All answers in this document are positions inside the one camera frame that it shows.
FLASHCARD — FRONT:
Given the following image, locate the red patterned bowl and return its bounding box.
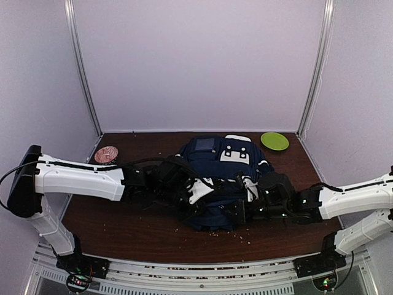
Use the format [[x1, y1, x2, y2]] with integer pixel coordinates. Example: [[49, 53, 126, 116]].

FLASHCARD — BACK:
[[94, 146, 119, 165]]

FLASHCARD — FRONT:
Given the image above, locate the green plate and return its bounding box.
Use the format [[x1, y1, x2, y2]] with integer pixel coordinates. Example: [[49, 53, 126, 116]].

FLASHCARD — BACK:
[[260, 132, 290, 151]]

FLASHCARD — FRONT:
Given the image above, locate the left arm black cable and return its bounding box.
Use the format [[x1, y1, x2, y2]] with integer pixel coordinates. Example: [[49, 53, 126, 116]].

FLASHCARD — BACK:
[[0, 156, 240, 210]]

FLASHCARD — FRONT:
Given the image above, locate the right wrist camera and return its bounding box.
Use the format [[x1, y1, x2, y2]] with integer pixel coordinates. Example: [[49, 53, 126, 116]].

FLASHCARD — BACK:
[[241, 175, 259, 203]]

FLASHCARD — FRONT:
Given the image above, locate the left metal frame post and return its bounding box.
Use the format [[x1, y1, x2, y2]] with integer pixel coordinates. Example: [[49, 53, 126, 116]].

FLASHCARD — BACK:
[[64, 0, 103, 136]]

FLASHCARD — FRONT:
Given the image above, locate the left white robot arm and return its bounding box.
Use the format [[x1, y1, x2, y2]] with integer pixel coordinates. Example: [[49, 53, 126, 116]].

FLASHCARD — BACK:
[[2, 145, 215, 273]]

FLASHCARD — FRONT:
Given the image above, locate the right metal frame post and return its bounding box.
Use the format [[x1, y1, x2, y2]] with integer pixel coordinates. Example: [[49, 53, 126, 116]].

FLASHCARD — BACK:
[[297, 0, 335, 140]]

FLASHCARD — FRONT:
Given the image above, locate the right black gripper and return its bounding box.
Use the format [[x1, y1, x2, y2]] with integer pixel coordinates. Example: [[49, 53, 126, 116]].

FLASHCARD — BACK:
[[222, 199, 290, 226]]

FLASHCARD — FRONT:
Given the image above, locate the metal frame post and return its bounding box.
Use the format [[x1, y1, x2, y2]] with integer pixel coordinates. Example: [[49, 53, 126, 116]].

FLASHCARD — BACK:
[[297, 0, 335, 140], [64, 0, 103, 136]]

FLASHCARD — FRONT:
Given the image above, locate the navy blue backpack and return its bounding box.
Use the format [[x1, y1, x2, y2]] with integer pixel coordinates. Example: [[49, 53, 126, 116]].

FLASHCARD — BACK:
[[176, 135, 274, 230]]

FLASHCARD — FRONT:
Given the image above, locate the front aluminium rail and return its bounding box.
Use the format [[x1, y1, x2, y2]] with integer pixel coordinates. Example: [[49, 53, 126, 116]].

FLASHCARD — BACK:
[[22, 242, 381, 294]]

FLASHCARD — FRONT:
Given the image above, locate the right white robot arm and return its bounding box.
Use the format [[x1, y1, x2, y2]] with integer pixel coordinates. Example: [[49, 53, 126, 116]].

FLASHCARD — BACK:
[[224, 172, 392, 272]]

